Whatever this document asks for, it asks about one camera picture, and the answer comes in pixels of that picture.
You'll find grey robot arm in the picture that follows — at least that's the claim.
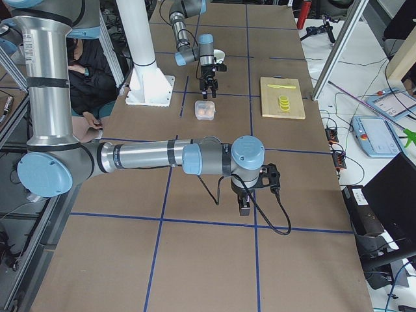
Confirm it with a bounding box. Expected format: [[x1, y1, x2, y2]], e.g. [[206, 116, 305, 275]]
[[8, 1, 265, 215], [169, 1, 219, 99]]

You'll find seated person in black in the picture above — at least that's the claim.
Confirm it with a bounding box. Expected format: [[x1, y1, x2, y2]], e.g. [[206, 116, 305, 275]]
[[66, 38, 118, 142]]

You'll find yellow plastic knife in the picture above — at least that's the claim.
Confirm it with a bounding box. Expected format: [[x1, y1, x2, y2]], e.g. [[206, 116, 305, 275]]
[[267, 84, 296, 90]]

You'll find metal grabber stick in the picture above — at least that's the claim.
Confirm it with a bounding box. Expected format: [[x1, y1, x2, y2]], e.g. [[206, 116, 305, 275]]
[[328, 81, 416, 148]]

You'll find red cylinder bottle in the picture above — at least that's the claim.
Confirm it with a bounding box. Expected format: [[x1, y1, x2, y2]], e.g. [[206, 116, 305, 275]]
[[296, 0, 312, 30]]

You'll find blue teach pendant far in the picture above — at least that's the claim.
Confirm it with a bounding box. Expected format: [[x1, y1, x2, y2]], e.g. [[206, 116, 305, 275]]
[[365, 88, 415, 121]]

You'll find white round bowl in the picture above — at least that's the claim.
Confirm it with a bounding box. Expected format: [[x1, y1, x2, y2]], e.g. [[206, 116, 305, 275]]
[[214, 49, 226, 64]]

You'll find clear plastic egg box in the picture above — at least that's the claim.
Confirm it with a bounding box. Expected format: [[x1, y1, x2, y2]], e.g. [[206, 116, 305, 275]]
[[194, 100, 216, 121]]

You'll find blue teach pendant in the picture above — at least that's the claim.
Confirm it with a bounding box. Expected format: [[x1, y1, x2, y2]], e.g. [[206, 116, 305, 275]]
[[352, 116, 403, 159], [365, 88, 415, 121]]

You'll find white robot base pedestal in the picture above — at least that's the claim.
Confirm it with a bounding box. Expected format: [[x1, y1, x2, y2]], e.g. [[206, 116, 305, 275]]
[[116, 0, 175, 107]]

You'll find bamboo cutting board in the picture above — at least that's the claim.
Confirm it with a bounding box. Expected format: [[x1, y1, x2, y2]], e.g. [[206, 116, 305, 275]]
[[260, 77, 306, 120]]

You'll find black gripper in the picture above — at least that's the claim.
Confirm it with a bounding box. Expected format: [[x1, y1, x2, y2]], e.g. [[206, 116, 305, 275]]
[[231, 177, 260, 216], [199, 64, 218, 99]]

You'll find aluminium frame post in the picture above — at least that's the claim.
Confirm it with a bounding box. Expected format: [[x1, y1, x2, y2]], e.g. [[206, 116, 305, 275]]
[[311, 0, 369, 101]]

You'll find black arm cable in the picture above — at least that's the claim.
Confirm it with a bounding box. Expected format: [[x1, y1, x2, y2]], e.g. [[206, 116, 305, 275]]
[[198, 175, 293, 235]]

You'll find blue teach pendant near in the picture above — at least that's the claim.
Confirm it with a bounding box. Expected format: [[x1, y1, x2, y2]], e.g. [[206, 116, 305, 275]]
[[352, 116, 403, 159]]

